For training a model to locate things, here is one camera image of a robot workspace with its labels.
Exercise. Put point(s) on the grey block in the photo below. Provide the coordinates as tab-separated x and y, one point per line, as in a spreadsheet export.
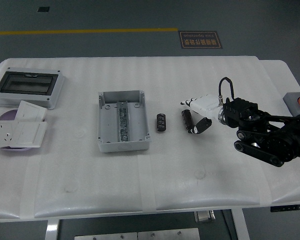
291	101

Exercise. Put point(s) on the purple round plate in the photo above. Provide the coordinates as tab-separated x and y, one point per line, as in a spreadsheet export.
10	114

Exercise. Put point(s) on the white socket panel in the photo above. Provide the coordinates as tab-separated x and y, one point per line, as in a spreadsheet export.
1	135

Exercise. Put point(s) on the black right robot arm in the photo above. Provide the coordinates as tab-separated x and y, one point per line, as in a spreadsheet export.
277	135

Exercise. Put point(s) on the grey box with dark window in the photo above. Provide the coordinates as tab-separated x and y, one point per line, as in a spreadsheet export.
25	85

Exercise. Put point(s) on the metal table bracket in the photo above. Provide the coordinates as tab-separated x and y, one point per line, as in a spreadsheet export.
204	216

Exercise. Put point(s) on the open grey junction box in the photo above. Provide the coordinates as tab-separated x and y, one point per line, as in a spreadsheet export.
137	125

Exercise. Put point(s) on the brown floor sign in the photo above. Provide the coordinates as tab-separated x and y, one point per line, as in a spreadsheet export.
200	39

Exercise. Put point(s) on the short black cylindrical battery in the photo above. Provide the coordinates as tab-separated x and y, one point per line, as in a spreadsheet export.
161	122

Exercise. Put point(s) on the metal mounting rail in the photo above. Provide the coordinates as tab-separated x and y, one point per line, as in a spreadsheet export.
123	122

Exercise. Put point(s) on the white switch panel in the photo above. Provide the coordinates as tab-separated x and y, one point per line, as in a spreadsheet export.
30	133
31	111

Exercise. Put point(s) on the white foam mat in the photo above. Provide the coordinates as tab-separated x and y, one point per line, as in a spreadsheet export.
140	180

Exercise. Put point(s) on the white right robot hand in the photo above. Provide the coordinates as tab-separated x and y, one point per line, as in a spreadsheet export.
206	105

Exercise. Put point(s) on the long brown cylindrical battery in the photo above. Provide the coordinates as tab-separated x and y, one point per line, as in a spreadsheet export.
186	120

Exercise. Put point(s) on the white table leg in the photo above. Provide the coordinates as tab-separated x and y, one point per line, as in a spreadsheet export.
52	230
241	225

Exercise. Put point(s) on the black table control panel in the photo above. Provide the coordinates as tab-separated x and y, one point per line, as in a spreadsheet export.
290	208

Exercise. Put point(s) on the grey metal plate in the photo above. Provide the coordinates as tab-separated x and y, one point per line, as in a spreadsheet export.
168	234
105	236

